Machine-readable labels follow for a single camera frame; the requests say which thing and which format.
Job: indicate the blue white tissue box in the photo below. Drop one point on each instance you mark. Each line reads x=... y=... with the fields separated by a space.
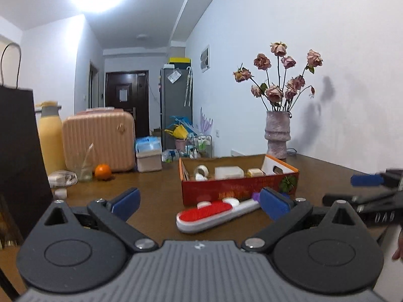
x=148 y=151

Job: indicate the red white lint brush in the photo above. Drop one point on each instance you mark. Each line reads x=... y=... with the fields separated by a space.
x=208 y=215

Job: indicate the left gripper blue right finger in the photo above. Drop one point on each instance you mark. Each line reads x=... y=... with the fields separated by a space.
x=275 y=204

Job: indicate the person's hand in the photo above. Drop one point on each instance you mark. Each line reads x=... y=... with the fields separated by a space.
x=398 y=254

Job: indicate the black paper bag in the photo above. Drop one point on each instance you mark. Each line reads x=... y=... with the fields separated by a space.
x=25 y=190

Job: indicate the wire rack with bottles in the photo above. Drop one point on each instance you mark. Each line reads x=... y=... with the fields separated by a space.
x=199 y=146

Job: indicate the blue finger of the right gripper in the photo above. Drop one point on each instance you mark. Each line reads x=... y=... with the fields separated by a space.
x=329 y=199
x=366 y=180

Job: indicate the dried pink roses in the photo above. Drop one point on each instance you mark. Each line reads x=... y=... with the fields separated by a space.
x=278 y=92

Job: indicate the clear glass with straw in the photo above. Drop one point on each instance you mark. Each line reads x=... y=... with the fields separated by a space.
x=83 y=164

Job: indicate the yellow box on refrigerator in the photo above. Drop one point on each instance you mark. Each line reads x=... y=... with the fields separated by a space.
x=175 y=60

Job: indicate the red cardboard box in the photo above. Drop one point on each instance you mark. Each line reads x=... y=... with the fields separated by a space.
x=280 y=176

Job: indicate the small white cap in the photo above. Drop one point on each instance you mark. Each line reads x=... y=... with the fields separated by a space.
x=60 y=194

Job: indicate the pink ribbed suitcase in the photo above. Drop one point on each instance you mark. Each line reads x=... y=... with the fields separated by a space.
x=111 y=133

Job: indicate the grey refrigerator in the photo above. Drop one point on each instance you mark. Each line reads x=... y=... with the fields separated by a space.
x=174 y=101

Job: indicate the pink ceramic vase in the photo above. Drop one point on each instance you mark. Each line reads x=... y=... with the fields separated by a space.
x=277 y=133

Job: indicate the yellow watering can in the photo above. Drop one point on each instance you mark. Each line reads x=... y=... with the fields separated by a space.
x=179 y=132

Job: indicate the orange fruit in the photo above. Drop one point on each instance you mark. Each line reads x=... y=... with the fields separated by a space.
x=103 y=172

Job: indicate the white tape roll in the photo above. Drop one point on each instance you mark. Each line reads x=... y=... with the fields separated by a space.
x=201 y=170

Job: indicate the yellow thermos jug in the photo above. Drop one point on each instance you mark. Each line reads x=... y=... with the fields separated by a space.
x=50 y=135

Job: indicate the small yellow white container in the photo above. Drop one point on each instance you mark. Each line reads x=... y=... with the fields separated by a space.
x=255 y=172

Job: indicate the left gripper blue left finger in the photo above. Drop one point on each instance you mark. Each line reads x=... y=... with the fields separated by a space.
x=126 y=204

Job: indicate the white charger with cable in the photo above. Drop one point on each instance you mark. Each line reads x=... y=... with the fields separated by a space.
x=62 y=178

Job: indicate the dark brown door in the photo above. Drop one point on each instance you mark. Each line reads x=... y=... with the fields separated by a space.
x=130 y=91

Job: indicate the white spray bottle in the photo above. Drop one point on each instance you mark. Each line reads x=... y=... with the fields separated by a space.
x=200 y=177

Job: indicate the translucent white plastic container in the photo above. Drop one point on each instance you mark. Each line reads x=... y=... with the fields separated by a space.
x=229 y=172

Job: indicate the white threaded lid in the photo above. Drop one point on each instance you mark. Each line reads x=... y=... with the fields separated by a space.
x=234 y=202

